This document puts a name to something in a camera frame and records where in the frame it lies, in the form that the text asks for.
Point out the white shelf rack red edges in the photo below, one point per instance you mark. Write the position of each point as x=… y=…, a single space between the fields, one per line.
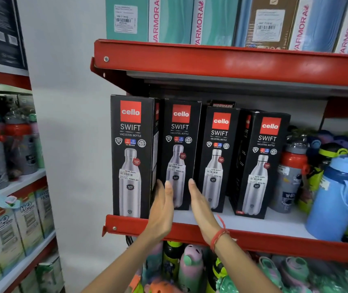
x=15 y=183

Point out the grey bottle with red cap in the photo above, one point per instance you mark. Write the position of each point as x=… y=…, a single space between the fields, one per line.
x=288 y=180

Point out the row of kids water bottles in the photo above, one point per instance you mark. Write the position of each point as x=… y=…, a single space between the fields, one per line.
x=192 y=268

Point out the black box with red print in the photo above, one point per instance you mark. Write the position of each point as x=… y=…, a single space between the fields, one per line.
x=223 y=104

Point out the white and green carton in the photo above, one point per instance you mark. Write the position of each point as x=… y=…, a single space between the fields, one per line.
x=51 y=274

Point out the black steel bottle box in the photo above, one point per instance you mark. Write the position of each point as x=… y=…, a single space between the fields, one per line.
x=218 y=161
x=262 y=167
x=180 y=140
x=131 y=155

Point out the cluster of colourful bottles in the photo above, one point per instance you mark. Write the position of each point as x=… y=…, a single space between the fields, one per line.
x=339 y=138

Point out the person's right hand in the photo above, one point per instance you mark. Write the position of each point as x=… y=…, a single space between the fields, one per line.
x=203 y=216

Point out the person's right fingers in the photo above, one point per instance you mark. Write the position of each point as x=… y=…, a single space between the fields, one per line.
x=194 y=195

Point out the blue box with brown side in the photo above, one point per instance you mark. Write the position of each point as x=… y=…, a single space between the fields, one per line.
x=271 y=24

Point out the person's left hand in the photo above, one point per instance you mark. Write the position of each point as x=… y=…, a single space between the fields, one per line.
x=160 y=216

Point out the slim green bottle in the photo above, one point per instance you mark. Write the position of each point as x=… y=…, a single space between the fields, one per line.
x=38 y=143

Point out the person's right forearm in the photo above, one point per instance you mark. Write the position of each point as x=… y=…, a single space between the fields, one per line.
x=244 y=268

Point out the person's left forearm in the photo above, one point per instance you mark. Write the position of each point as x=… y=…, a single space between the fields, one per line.
x=122 y=268

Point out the teal box with white stripe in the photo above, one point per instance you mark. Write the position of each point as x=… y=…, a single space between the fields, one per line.
x=216 y=21
x=131 y=18

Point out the yellow-green and black bottle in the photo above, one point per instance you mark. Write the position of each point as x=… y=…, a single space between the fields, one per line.
x=314 y=176

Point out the red metal shelf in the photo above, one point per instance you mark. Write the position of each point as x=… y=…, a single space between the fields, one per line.
x=223 y=62
x=284 y=241

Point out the person's left fingers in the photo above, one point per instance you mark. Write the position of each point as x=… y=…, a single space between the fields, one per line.
x=167 y=195

